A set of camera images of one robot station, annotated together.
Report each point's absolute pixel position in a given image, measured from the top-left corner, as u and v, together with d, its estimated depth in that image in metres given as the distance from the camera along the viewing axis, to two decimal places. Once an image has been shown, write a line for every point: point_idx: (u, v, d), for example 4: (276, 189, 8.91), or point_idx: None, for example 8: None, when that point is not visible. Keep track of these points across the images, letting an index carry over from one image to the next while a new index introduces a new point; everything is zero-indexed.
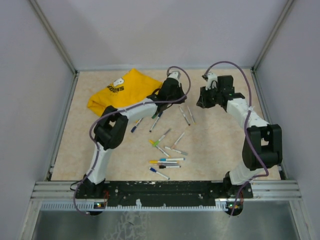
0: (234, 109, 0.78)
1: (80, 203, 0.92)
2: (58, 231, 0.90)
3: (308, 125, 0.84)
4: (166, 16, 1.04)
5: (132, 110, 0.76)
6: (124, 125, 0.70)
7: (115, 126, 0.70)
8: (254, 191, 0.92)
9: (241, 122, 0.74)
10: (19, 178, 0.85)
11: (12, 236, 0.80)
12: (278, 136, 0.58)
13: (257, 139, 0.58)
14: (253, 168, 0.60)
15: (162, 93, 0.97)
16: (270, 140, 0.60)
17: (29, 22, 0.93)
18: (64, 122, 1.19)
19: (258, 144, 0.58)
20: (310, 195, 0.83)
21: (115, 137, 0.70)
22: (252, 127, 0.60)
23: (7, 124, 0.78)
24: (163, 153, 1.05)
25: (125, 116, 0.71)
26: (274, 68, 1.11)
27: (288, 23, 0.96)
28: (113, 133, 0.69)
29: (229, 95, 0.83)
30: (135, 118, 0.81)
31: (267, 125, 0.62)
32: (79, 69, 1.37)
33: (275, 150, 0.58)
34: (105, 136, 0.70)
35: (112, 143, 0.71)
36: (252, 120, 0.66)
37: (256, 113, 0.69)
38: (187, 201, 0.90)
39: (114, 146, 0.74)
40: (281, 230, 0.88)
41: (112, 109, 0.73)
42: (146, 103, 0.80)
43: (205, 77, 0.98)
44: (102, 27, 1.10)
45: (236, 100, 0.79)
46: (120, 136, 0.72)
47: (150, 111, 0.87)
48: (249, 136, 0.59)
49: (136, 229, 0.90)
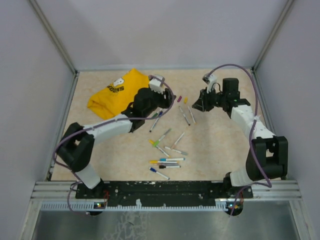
0: (239, 116, 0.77)
1: (74, 203, 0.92)
2: (58, 231, 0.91)
3: (308, 126, 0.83)
4: (166, 16, 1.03)
5: (101, 127, 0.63)
6: (90, 145, 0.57)
7: (79, 146, 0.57)
8: (254, 191, 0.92)
9: (245, 130, 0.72)
10: (19, 178, 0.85)
11: (12, 236, 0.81)
12: (285, 148, 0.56)
13: (262, 152, 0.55)
14: (254, 178, 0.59)
15: (137, 106, 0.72)
16: (275, 152, 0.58)
17: (29, 22, 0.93)
18: (64, 122, 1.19)
19: (263, 157, 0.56)
20: (310, 195, 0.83)
21: (78, 160, 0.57)
22: (257, 139, 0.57)
23: (7, 124, 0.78)
24: (163, 153, 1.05)
25: (91, 135, 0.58)
26: (274, 68, 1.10)
27: (289, 22, 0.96)
28: (76, 155, 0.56)
29: (235, 101, 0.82)
30: (106, 136, 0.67)
31: (273, 136, 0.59)
32: (79, 69, 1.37)
33: (280, 163, 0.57)
34: (67, 157, 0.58)
35: (75, 167, 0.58)
36: (258, 130, 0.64)
37: (262, 123, 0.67)
38: (187, 201, 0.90)
39: (81, 169, 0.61)
40: (281, 230, 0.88)
41: (77, 126, 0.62)
42: (119, 120, 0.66)
43: (205, 79, 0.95)
44: (102, 27, 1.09)
45: (242, 108, 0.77)
46: (86, 158, 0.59)
47: (123, 128, 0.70)
48: (254, 149, 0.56)
49: (136, 229, 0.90)
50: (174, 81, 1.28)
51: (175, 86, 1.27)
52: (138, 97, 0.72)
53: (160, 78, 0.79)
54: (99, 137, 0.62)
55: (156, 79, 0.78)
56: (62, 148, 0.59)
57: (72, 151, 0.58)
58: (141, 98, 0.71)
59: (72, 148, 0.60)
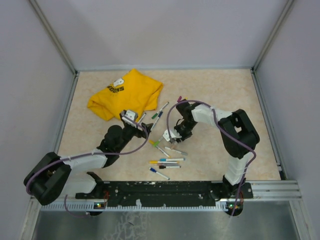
0: (200, 115, 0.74)
1: (70, 203, 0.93)
2: (58, 231, 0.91)
3: (309, 126, 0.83)
4: (166, 16, 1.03)
5: (78, 159, 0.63)
6: (65, 176, 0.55)
7: (52, 176, 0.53)
8: (253, 191, 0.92)
9: (211, 123, 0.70)
10: (19, 178, 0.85)
11: (11, 236, 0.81)
12: (246, 117, 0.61)
13: (231, 126, 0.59)
14: (241, 155, 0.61)
15: (109, 144, 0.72)
16: (241, 125, 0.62)
17: (29, 23, 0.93)
18: (64, 122, 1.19)
19: (234, 130, 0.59)
20: (310, 196, 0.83)
21: (50, 191, 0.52)
22: (222, 119, 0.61)
23: (7, 124, 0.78)
24: (163, 153, 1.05)
25: (68, 165, 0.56)
26: (274, 68, 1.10)
27: (288, 23, 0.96)
28: (49, 185, 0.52)
29: (190, 106, 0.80)
30: (80, 169, 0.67)
31: (232, 113, 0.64)
32: (79, 69, 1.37)
33: (250, 130, 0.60)
34: (37, 188, 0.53)
35: (45, 200, 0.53)
36: (219, 114, 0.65)
37: (219, 109, 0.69)
38: (187, 201, 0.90)
39: (48, 202, 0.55)
40: (282, 230, 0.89)
41: (53, 156, 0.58)
42: (96, 153, 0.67)
43: (170, 139, 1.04)
44: (102, 27, 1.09)
45: (199, 107, 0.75)
46: (57, 191, 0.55)
47: (96, 163, 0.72)
48: (223, 128, 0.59)
49: (136, 229, 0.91)
50: (174, 81, 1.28)
51: (175, 86, 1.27)
52: (108, 136, 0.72)
53: (132, 115, 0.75)
54: (74, 169, 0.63)
55: (128, 115, 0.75)
56: (33, 179, 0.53)
57: (44, 182, 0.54)
58: (112, 137, 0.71)
59: (43, 179, 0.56)
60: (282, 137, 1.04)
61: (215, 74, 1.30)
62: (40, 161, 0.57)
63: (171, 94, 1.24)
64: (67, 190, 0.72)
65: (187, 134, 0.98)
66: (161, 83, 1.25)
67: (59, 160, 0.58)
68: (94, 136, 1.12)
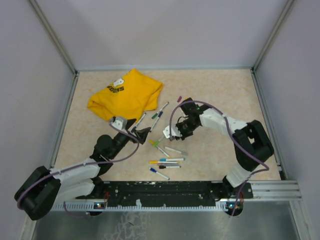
0: (209, 121, 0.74)
1: (70, 203, 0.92)
2: (58, 231, 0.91)
3: (309, 126, 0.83)
4: (166, 16, 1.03)
5: (69, 172, 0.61)
6: (55, 191, 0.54)
7: (42, 192, 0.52)
8: (254, 191, 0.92)
9: (222, 131, 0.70)
10: (18, 179, 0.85)
11: (12, 236, 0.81)
12: (261, 129, 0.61)
13: (246, 139, 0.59)
14: (252, 167, 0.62)
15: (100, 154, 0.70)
16: (256, 137, 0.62)
17: (29, 23, 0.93)
18: (64, 122, 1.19)
19: (249, 144, 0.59)
20: (310, 196, 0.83)
21: (39, 207, 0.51)
22: (236, 131, 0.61)
23: (7, 124, 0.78)
24: (163, 153, 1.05)
25: (58, 180, 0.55)
26: (274, 68, 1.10)
27: (288, 22, 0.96)
28: (38, 201, 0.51)
29: (198, 109, 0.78)
30: (72, 181, 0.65)
31: (247, 124, 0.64)
32: (79, 69, 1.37)
33: (264, 143, 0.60)
34: (28, 203, 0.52)
35: (35, 215, 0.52)
36: (232, 124, 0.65)
37: (231, 117, 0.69)
38: (187, 201, 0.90)
39: (40, 216, 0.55)
40: (282, 230, 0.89)
41: (42, 170, 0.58)
42: (88, 164, 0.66)
43: (169, 136, 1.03)
44: (102, 27, 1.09)
45: (207, 112, 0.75)
46: (47, 206, 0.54)
47: (89, 173, 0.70)
48: (238, 142, 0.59)
49: (136, 229, 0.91)
50: (174, 81, 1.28)
51: (175, 86, 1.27)
52: (97, 147, 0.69)
53: (120, 121, 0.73)
54: (65, 182, 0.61)
55: (116, 122, 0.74)
56: (24, 194, 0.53)
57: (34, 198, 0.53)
58: (101, 148, 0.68)
59: (34, 194, 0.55)
60: (282, 137, 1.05)
61: (215, 75, 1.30)
62: (30, 176, 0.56)
63: (171, 94, 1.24)
64: (66, 197, 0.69)
65: (188, 133, 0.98)
66: (161, 83, 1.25)
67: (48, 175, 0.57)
68: (94, 136, 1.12)
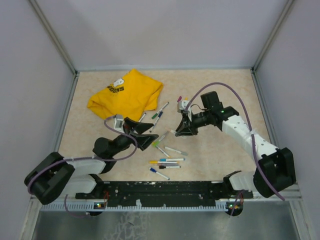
0: (232, 131, 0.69)
1: (70, 203, 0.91)
2: (58, 231, 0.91)
3: (309, 125, 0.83)
4: (166, 16, 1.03)
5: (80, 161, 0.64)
6: (68, 176, 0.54)
7: (55, 176, 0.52)
8: (254, 191, 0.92)
9: (244, 146, 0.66)
10: (18, 178, 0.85)
11: (12, 236, 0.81)
12: (291, 160, 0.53)
13: (272, 170, 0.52)
14: (267, 196, 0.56)
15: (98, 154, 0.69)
16: (282, 165, 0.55)
17: (29, 23, 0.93)
18: (64, 121, 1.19)
19: (273, 174, 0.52)
20: (311, 196, 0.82)
21: (51, 190, 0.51)
22: (263, 158, 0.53)
23: (7, 124, 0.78)
24: (163, 153, 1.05)
25: (71, 166, 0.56)
26: (274, 68, 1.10)
27: (288, 22, 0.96)
28: (51, 184, 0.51)
29: (222, 112, 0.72)
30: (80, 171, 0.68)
31: (276, 150, 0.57)
32: (79, 69, 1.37)
33: (289, 175, 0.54)
34: (39, 187, 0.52)
35: (45, 199, 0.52)
36: (259, 146, 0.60)
37: (259, 136, 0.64)
38: (187, 201, 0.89)
39: (48, 201, 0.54)
40: (282, 230, 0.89)
41: (56, 155, 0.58)
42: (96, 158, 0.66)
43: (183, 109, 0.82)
44: (102, 27, 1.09)
45: (233, 120, 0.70)
46: (57, 191, 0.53)
47: (95, 168, 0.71)
48: (263, 171, 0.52)
49: (136, 229, 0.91)
50: (174, 81, 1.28)
51: (175, 86, 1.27)
52: (95, 150, 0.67)
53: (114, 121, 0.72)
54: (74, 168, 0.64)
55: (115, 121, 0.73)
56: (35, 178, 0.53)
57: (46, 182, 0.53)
58: (99, 152, 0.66)
59: (44, 178, 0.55)
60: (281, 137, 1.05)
61: (215, 75, 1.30)
62: (43, 160, 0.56)
63: (171, 94, 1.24)
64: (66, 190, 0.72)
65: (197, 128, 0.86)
66: (161, 84, 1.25)
67: (62, 160, 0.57)
68: (94, 136, 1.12)
